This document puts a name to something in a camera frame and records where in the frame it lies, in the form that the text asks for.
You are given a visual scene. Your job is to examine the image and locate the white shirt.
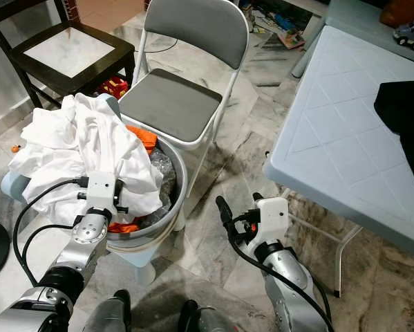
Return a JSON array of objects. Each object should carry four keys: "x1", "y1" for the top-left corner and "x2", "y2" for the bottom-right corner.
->
[{"x1": 10, "y1": 93, "x2": 164, "y2": 225}]

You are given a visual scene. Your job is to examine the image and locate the grey round laundry basket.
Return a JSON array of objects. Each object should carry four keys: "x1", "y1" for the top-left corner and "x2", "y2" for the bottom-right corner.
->
[{"x1": 106, "y1": 135, "x2": 190, "y2": 251}]

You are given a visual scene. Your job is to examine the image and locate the grey robot right leg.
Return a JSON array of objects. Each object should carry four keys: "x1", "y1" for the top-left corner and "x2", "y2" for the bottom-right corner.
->
[{"x1": 176, "y1": 299, "x2": 235, "y2": 332}]

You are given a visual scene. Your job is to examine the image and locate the grey robot leg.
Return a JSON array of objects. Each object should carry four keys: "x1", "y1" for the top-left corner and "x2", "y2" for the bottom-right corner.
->
[
  {"x1": 176, "y1": 299, "x2": 235, "y2": 332},
  {"x1": 84, "y1": 289, "x2": 135, "y2": 332}
]

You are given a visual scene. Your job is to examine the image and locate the large light blue plastic table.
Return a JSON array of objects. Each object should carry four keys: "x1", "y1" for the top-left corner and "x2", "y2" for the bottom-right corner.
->
[{"x1": 262, "y1": 25, "x2": 414, "y2": 298}]

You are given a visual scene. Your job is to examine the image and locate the grey robot left leg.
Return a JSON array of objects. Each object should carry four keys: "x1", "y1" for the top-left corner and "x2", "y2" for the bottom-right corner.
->
[{"x1": 84, "y1": 289, "x2": 135, "y2": 332}]

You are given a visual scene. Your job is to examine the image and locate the red toy truck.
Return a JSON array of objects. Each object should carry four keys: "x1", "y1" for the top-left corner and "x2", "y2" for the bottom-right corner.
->
[{"x1": 94, "y1": 75, "x2": 130, "y2": 99}]

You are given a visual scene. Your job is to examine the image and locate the dark wooden chair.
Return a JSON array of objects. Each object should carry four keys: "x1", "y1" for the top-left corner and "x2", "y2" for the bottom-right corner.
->
[{"x1": 0, "y1": 0, "x2": 136, "y2": 111}]

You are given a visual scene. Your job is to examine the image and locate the colourful picture book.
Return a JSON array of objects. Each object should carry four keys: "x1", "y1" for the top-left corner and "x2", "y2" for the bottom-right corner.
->
[{"x1": 241, "y1": 3, "x2": 304, "y2": 49}]

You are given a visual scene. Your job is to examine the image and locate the black shirt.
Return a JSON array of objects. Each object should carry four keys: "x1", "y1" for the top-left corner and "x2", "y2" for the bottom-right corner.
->
[{"x1": 373, "y1": 80, "x2": 414, "y2": 191}]

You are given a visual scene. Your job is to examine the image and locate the small light blue plastic table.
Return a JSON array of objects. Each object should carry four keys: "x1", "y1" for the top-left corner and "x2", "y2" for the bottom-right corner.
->
[{"x1": 292, "y1": 0, "x2": 414, "y2": 78}]

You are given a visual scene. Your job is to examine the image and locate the purple toy car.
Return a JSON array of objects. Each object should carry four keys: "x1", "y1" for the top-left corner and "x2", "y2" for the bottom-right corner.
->
[{"x1": 393, "y1": 22, "x2": 414, "y2": 51}]

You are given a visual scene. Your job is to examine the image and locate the orange bag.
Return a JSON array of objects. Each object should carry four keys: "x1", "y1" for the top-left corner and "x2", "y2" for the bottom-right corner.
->
[{"x1": 379, "y1": 0, "x2": 414, "y2": 28}]

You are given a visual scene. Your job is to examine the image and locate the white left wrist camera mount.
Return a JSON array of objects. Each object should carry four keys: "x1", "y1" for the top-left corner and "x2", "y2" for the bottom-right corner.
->
[{"x1": 84, "y1": 172, "x2": 119, "y2": 222}]

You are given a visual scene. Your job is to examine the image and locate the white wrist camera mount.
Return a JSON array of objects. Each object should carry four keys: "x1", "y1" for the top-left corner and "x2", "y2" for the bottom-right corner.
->
[
  {"x1": 84, "y1": 172, "x2": 119, "y2": 222},
  {"x1": 255, "y1": 197, "x2": 290, "y2": 246}
]

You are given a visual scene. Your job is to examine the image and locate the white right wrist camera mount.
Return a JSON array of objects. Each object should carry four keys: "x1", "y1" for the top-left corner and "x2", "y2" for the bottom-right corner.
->
[{"x1": 255, "y1": 197, "x2": 290, "y2": 246}]

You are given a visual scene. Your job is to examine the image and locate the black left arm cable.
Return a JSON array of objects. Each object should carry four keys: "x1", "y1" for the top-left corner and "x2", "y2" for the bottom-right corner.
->
[{"x1": 12, "y1": 178, "x2": 90, "y2": 286}]

